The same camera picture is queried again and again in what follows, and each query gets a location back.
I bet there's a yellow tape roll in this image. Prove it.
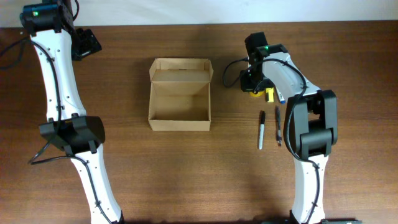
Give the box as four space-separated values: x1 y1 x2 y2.
249 91 264 97

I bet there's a yellow highlighter marker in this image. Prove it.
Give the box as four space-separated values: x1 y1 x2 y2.
266 88 274 103

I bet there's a blue whiteboard marker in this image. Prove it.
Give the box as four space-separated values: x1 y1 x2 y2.
276 88 285 104

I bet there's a grey black permanent marker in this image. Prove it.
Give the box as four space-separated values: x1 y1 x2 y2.
258 111 266 150

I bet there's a black ballpoint pen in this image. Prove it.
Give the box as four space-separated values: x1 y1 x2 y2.
275 106 282 146

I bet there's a brown cardboard box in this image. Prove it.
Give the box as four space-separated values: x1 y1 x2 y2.
148 58 213 131

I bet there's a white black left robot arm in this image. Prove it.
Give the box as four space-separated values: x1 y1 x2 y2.
20 1 124 223

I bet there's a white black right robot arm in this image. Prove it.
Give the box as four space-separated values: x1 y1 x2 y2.
241 32 338 223

